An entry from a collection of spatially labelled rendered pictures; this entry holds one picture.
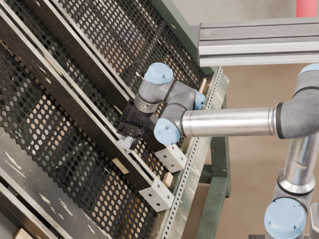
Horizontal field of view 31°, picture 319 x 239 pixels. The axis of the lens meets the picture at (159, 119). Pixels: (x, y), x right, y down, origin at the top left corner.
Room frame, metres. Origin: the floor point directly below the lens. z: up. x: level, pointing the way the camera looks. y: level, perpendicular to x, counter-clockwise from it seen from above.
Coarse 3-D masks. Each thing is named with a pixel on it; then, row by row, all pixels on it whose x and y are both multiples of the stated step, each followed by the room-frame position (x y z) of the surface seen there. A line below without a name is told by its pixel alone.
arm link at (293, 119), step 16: (304, 96) 1.16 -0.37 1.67; (176, 112) 1.29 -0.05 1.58; (192, 112) 1.27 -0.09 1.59; (208, 112) 1.24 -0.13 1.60; (224, 112) 1.22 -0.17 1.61; (240, 112) 1.20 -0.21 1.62; (256, 112) 1.18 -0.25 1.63; (272, 112) 1.16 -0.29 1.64; (288, 112) 1.13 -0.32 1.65; (304, 112) 1.12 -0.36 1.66; (160, 128) 1.25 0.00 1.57; (176, 128) 1.24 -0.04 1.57; (192, 128) 1.23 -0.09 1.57; (208, 128) 1.21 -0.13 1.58; (224, 128) 1.19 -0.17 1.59; (240, 128) 1.17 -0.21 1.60; (256, 128) 1.15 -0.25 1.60; (272, 128) 1.13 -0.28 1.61; (288, 128) 1.11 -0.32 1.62; (304, 128) 1.10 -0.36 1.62
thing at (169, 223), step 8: (216, 80) 2.41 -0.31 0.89; (216, 88) 2.36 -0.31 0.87; (208, 104) 2.22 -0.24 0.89; (192, 152) 1.90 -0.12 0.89; (192, 160) 1.86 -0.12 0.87; (184, 168) 1.80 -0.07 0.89; (184, 176) 1.76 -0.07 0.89; (184, 184) 1.72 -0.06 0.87; (176, 192) 1.67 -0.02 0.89; (176, 200) 1.63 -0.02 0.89; (176, 208) 1.60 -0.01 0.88; (168, 216) 1.54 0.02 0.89; (168, 224) 1.51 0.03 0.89; (168, 232) 1.48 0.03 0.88
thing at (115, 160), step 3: (114, 159) 1.63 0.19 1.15; (117, 159) 1.63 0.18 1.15; (114, 162) 1.63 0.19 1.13; (117, 162) 1.63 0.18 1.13; (120, 162) 1.62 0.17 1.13; (117, 165) 1.63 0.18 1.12; (120, 165) 1.62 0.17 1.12; (120, 168) 1.63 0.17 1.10; (123, 168) 1.62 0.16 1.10; (123, 171) 1.62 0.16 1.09; (126, 171) 1.62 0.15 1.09
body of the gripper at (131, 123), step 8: (128, 104) 1.45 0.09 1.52; (128, 112) 1.46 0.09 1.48; (136, 112) 1.43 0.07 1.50; (152, 112) 1.43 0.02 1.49; (128, 120) 1.45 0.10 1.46; (136, 120) 1.45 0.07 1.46; (120, 128) 1.45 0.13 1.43; (128, 128) 1.43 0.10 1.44; (136, 128) 1.43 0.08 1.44; (144, 128) 1.44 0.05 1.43; (136, 136) 1.43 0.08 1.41
